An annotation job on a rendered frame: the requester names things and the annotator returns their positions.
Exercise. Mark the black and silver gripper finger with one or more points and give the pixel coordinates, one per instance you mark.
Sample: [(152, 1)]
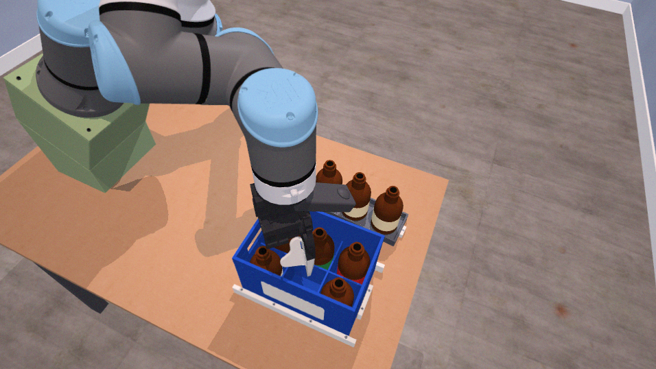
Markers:
[(304, 255)]

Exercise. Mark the brown glass bottle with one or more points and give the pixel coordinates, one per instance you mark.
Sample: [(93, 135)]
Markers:
[(387, 211), (338, 289), (354, 262), (329, 174), (284, 247), (361, 192), (268, 260), (324, 246)]

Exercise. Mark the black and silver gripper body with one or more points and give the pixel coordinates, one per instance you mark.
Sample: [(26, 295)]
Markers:
[(283, 222)]

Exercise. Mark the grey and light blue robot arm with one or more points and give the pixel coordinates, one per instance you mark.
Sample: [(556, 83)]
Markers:
[(141, 54)]

